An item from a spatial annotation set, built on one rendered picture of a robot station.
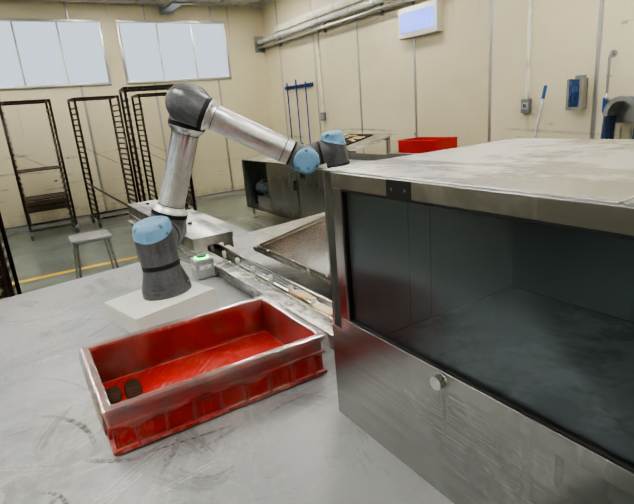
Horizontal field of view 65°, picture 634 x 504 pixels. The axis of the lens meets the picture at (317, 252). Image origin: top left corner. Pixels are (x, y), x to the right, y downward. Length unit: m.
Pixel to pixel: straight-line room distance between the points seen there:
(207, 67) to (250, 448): 8.45
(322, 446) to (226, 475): 0.17
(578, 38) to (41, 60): 6.91
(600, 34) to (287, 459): 4.56
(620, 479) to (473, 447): 0.21
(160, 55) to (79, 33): 1.19
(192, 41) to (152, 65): 0.80
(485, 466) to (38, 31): 8.36
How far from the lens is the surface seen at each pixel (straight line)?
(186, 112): 1.49
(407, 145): 5.31
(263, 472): 0.92
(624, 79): 4.93
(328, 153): 1.60
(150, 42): 8.92
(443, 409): 0.77
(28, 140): 8.54
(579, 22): 5.15
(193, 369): 1.26
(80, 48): 8.70
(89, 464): 1.06
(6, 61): 8.58
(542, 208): 0.56
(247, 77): 9.43
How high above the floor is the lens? 1.41
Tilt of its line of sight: 16 degrees down
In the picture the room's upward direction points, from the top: 5 degrees counter-clockwise
